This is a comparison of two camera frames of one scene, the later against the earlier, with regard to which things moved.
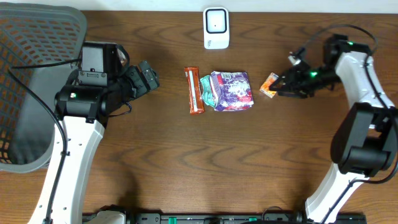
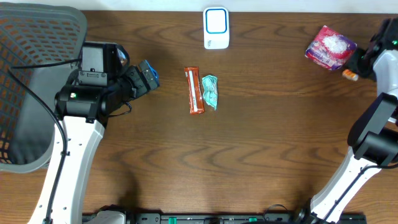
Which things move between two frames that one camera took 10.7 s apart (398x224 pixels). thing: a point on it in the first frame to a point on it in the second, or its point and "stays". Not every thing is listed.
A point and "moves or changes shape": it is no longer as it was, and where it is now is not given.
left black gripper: (137, 83) stays
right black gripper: (290, 83) to (354, 64)
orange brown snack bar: (196, 105) stays
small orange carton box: (265, 88) moves or changes shape
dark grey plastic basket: (41, 46) stays
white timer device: (216, 28) stays
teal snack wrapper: (208, 94) stays
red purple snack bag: (232, 90) moves or changes shape
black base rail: (243, 218) stays
